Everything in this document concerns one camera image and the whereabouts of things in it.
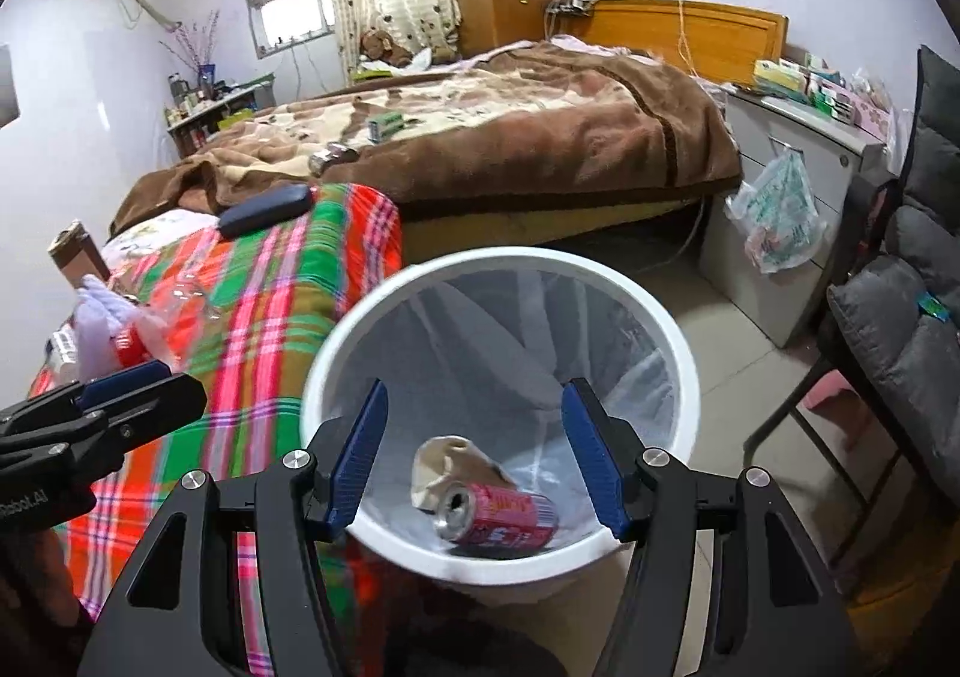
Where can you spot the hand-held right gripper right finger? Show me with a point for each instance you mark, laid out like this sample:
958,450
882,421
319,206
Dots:
592,459

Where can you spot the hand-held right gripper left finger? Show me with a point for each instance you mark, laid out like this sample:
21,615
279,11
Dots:
358,456

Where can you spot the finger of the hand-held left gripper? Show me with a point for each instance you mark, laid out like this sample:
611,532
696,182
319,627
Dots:
157,403
124,381

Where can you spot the white round trash bin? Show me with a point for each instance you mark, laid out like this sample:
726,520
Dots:
525,258

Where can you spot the crumpled beige paper cup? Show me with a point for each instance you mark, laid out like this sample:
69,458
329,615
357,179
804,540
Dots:
450,459

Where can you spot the red soda can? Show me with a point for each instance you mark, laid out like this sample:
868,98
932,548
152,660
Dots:
502,519

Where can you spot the brown travel mug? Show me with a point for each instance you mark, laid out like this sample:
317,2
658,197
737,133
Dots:
79,257

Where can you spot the red green plaid blanket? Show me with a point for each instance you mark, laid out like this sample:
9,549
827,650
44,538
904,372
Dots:
262,317

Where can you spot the white floral bedsheet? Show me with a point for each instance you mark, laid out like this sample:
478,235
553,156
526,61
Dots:
150,238

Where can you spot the translucent white bin liner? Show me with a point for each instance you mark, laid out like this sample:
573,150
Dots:
480,317

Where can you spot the grey padded chair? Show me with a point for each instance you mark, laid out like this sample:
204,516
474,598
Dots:
787,399

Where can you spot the dark blue glasses case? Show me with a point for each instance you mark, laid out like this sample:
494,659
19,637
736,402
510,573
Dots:
262,210

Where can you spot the cluttered white shelf desk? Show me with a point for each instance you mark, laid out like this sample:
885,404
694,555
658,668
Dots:
225,110

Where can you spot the small brown can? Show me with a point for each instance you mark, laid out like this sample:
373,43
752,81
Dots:
334,159

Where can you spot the printed white plastic bag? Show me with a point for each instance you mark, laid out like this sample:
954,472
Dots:
776,212

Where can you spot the small green carton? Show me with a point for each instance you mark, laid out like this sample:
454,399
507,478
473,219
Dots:
388,125

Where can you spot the vase of purple branches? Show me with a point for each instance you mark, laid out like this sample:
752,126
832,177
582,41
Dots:
201,50

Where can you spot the grey quilted chair cushion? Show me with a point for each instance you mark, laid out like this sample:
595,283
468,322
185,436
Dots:
892,294

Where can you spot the brown plush blanket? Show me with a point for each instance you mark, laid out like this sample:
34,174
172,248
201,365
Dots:
570,114

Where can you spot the grey bedside cabinet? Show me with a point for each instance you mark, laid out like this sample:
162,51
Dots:
832,197

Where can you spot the small teal packet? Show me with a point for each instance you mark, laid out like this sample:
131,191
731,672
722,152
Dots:
932,307

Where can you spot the small window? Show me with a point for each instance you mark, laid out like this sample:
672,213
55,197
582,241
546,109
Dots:
292,9

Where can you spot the brown teddy bear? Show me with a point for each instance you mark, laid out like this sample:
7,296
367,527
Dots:
382,47

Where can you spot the wooden bed headboard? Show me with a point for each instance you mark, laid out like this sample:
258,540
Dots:
675,32

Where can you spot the pile of small boxes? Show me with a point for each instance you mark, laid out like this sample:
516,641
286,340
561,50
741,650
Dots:
817,84

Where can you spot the wall power strip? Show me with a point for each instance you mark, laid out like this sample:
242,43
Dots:
570,5

